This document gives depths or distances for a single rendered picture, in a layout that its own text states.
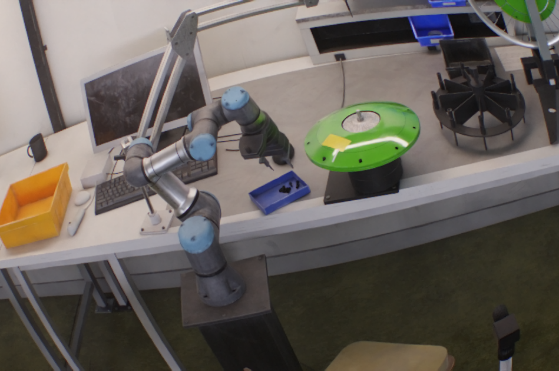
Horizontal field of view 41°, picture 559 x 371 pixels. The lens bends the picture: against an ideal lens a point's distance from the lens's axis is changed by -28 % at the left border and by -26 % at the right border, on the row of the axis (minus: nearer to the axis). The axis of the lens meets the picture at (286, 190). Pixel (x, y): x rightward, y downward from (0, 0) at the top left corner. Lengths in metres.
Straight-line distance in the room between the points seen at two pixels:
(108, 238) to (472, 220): 1.63
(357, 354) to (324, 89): 0.97
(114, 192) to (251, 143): 0.69
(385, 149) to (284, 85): 0.86
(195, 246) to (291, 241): 1.51
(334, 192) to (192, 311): 0.49
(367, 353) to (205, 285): 0.46
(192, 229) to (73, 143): 1.25
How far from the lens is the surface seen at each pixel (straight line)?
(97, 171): 3.05
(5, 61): 3.71
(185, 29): 2.48
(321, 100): 2.99
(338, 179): 2.58
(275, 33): 3.35
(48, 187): 3.17
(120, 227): 2.77
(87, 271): 3.97
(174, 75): 2.54
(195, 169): 2.82
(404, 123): 2.43
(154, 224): 2.69
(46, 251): 2.88
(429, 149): 2.62
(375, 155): 2.36
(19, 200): 3.26
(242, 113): 2.30
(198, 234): 2.33
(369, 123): 2.44
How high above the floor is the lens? 2.29
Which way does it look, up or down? 32 degrees down
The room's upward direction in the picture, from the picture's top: 19 degrees counter-clockwise
